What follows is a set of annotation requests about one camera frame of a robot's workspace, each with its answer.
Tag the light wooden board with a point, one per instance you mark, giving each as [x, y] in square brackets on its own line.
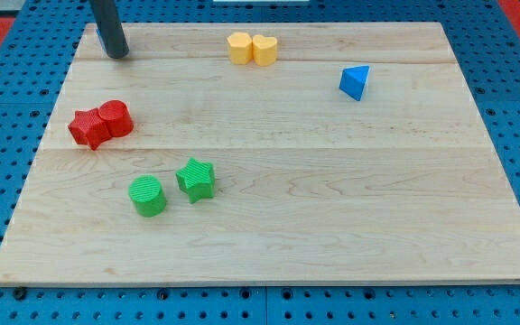
[313, 188]

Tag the green star block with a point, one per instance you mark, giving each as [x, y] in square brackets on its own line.
[197, 180]

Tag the yellow heart block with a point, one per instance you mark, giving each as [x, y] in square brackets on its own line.
[265, 49]

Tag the green cylinder block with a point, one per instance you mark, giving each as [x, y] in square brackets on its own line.
[146, 193]

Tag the yellow hexagon block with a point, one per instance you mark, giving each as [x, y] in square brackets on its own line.
[239, 48]

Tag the blue triangle block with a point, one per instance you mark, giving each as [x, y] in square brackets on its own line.
[353, 81]

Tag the red cylinder block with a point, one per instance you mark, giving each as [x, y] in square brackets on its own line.
[116, 116]

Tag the red star block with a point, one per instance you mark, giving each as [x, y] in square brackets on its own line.
[88, 128]

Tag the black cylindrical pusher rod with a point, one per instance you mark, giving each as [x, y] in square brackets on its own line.
[109, 28]

